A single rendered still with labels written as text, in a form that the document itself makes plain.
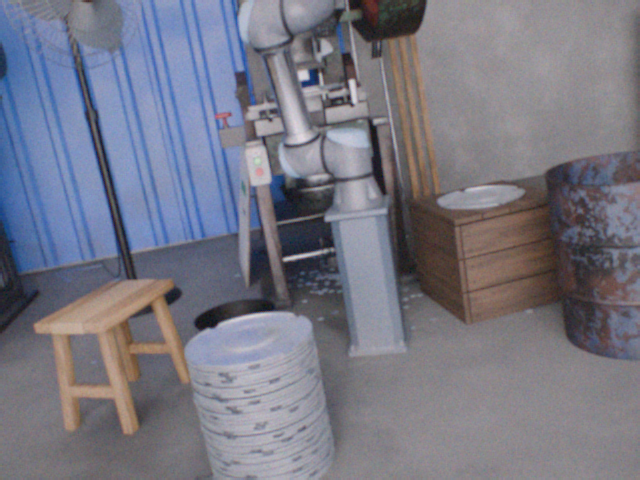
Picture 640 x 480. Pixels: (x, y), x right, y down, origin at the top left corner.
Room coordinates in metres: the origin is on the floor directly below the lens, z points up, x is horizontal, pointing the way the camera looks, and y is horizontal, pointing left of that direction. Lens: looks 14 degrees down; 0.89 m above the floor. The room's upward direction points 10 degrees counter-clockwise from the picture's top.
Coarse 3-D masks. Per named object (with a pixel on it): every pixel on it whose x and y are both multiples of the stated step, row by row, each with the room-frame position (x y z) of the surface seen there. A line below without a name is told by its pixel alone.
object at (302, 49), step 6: (300, 36) 2.78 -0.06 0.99; (306, 36) 2.78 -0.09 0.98; (294, 42) 2.75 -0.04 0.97; (300, 42) 2.75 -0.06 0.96; (306, 42) 2.75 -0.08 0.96; (312, 42) 2.78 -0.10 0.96; (294, 48) 2.75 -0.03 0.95; (300, 48) 2.75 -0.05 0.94; (306, 48) 2.74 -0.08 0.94; (312, 48) 2.76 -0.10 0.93; (294, 54) 2.74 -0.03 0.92; (300, 54) 2.75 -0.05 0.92; (306, 54) 2.75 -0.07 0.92; (312, 54) 2.75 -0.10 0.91; (294, 60) 2.75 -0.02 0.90; (300, 60) 2.75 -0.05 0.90; (306, 60) 2.76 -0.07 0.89; (312, 60) 2.78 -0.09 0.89
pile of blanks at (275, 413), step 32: (288, 352) 1.38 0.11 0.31; (192, 384) 1.43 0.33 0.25; (224, 384) 1.34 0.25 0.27; (256, 384) 1.33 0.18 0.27; (288, 384) 1.36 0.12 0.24; (320, 384) 1.44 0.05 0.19; (224, 416) 1.34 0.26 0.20; (256, 416) 1.33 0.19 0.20; (288, 416) 1.34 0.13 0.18; (320, 416) 1.41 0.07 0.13; (224, 448) 1.35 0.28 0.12; (256, 448) 1.33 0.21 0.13; (288, 448) 1.34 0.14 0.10; (320, 448) 1.39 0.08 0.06
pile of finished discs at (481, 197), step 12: (456, 192) 2.43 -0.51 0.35; (468, 192) 2.40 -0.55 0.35; (480, 192) 2.36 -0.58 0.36; (492, 192) 2.31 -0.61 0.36; (504, 192) 2.31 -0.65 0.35; (516, 192) 2.28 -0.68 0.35; (444, 204) 2.29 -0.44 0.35; (456, 204) 2.26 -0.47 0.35; (468, 204) 2.23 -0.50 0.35; (480, 204) 2.20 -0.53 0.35; (492, 204) 2.16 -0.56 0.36
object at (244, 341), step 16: (240, 320) 1.60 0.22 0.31; (256, 320) 1.58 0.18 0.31; (272, 320) 1.57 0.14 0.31; (304, 320) 1.53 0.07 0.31; (208, 336) 1.53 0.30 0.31; (224, 336) 1.52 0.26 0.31; (240, 336) 1.48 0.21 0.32; (256, 336) 1.47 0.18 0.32; (272, 336) 1.45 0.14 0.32; (288, 336) 1.45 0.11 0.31; (304, 336) 1.43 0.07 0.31; (192, 352) 1.45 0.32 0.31; (208, 352) 1.44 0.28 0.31; (224, 352) 1.42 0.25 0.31; (240, 352) 1.40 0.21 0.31; (256, 352) 1.39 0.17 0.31; (272, 352) 1.37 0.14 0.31; (208, 368) 1.35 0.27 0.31; (224, 368) 1.33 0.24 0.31
